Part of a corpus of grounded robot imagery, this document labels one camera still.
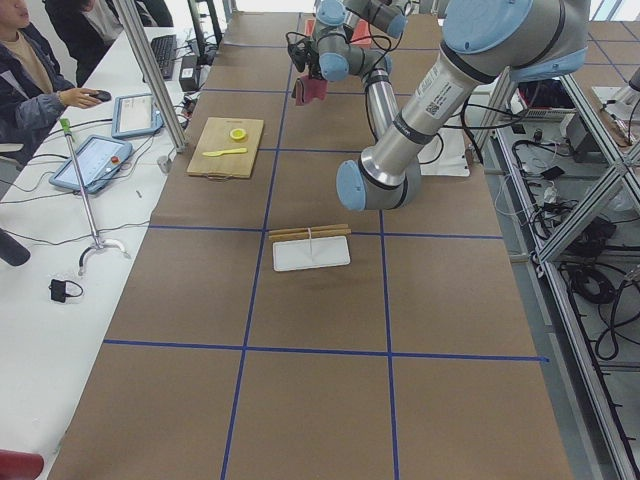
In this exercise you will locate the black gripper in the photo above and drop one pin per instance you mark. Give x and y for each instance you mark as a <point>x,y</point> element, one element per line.
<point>313,68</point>

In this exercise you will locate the pink cloth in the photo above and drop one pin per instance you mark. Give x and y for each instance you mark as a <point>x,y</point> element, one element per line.
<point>307,89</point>

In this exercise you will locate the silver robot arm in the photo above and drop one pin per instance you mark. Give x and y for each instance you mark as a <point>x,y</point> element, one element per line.
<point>350,38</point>
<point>532,40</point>

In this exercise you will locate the yellow lemon slices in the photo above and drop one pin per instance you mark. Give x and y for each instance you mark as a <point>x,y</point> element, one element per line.
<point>238,134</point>

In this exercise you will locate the yellow plastic knife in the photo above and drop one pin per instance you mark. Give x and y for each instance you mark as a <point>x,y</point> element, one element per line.
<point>218,153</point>

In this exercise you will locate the wooden cutting board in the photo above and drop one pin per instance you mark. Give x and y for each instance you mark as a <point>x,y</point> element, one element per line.
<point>215,136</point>

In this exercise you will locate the black keyboard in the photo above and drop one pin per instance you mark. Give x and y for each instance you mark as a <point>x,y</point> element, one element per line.
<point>164,51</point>

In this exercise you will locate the wooden chopstick on tray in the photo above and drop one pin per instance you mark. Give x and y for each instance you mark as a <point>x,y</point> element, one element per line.
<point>323,227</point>

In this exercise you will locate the wooden chopstick beside tray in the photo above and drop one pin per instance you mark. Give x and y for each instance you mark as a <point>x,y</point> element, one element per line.
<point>310,236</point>

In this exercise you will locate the far blue teach pendant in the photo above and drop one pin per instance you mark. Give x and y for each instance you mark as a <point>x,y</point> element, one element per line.
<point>135,115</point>

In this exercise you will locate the blue teach pendant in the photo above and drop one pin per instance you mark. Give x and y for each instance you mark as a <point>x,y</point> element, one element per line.
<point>135,115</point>
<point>100,159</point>

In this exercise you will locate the white rectangular tray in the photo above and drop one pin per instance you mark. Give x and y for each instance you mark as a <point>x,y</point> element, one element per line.
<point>311,254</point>

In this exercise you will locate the black computer mouse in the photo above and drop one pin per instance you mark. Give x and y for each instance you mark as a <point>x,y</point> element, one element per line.
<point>101,95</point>

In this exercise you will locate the near blue teach pendant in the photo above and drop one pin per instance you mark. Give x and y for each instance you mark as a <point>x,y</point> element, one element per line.
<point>100,159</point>

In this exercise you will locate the reacher grabber tool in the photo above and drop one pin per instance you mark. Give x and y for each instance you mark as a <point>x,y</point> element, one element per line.
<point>98,244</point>

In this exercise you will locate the person in dark jacket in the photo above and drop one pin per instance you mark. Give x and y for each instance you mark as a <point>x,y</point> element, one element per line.
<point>34,93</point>

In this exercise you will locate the red cylinder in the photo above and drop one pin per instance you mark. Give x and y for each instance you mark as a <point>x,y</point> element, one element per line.
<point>16,465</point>

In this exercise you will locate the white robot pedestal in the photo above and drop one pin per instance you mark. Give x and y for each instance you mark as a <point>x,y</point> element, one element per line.
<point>445,156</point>

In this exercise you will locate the aluminium frame post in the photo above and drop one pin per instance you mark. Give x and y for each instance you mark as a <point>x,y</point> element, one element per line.
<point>142,51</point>

